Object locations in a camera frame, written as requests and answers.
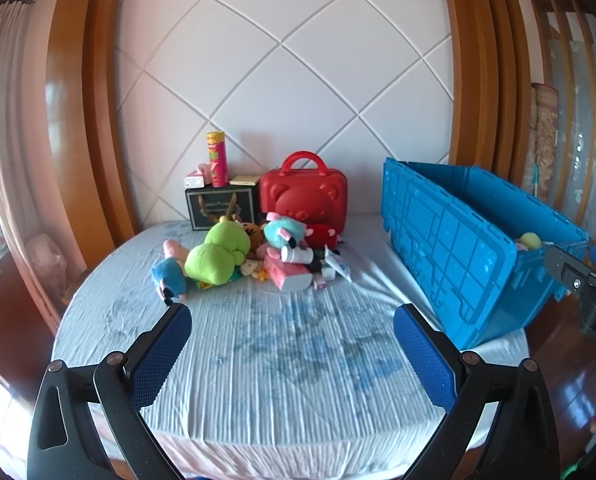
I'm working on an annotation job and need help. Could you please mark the red Peppa pig plush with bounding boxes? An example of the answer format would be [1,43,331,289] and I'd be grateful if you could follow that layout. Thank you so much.
[304,223,339,250]

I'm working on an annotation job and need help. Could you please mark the brown bear plush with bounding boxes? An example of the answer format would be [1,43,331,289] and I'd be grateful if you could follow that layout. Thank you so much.
[233,214,264,259]

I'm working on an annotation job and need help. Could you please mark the yellow plush in crate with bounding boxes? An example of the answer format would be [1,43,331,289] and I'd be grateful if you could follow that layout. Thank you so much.
[516,232,542,252]

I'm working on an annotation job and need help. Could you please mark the teal Daddy pig plush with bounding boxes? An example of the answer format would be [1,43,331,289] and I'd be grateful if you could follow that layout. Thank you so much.
[263,212,308,250]

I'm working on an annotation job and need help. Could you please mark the pink yellow chips can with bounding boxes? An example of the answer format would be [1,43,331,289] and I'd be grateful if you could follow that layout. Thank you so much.
[206,131,228,188]

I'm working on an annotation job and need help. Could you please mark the green frog plush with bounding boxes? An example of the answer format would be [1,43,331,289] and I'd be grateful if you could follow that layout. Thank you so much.
[183,221,250,286]

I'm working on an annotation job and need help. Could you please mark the small white pink box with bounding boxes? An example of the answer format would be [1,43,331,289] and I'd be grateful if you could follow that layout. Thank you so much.
[184,170,209,188]

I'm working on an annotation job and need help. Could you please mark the white blue alcohol wipes pack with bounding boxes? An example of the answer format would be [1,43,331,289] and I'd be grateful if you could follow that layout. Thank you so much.
[324,247,352,283]

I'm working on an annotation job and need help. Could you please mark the pink curtain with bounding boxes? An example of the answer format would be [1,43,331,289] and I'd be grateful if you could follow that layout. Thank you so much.
[0,0,59,333]

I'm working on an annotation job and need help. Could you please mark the pink plastic bag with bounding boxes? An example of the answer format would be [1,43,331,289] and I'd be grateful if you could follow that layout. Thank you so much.
[26,233,68,306]

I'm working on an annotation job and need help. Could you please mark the white cup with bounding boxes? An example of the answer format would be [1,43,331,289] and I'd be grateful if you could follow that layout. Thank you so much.
[281,246,314,266]

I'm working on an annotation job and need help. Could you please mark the pink tissue pack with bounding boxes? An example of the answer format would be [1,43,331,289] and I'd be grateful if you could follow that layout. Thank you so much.
[264,256,312,292]

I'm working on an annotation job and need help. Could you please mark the blue George pig plush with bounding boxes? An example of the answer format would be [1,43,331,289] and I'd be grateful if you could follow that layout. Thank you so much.
[152,240,190,300]

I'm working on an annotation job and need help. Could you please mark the light blue bed sheet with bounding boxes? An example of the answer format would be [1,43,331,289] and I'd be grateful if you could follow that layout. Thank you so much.
[50,213,530,480]

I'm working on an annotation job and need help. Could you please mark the black cylindrical tube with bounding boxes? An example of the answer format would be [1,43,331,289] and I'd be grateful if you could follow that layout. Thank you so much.
[308,249,325,273]

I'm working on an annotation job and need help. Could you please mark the pink white slim box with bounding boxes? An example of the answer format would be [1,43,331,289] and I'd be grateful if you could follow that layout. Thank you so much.
[312,273,327,290]

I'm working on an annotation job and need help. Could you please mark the blue plastic storage crate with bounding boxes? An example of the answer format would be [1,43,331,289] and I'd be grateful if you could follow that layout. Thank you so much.
[380,158,590,350]

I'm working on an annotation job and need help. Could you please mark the small white yellow plush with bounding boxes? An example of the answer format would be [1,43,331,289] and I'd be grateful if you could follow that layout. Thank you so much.
[240,259,269,282]

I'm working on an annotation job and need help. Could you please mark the wooden glass door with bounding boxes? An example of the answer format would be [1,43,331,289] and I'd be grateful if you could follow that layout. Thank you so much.
[522,0,596,243]

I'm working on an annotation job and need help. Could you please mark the black gift box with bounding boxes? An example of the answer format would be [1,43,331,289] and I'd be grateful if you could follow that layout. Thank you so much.
[185,184,260,231]

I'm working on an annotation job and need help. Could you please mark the red bear suitcase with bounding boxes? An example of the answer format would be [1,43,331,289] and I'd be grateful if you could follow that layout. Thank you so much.
[259,151,348,233]

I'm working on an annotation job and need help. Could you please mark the yellow notepad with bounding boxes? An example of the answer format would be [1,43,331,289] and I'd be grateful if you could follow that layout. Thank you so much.
[230,174,261,186]

